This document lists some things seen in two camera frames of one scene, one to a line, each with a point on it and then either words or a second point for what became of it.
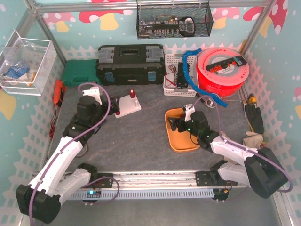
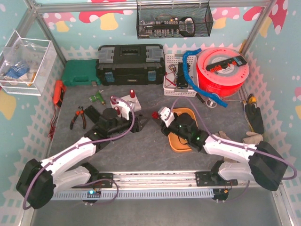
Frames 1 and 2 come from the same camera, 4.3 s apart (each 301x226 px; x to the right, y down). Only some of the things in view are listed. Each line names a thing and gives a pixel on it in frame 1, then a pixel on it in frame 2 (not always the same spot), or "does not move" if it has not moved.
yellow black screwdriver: x=252 y=99 does not move
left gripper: x=113 y=105 → x=136 y=125
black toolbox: x=130 y=64 does not move
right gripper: x=179 y=124 → x=163 y=125
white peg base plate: x=128 y=105 does not move
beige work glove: x=253 y=141 does not move
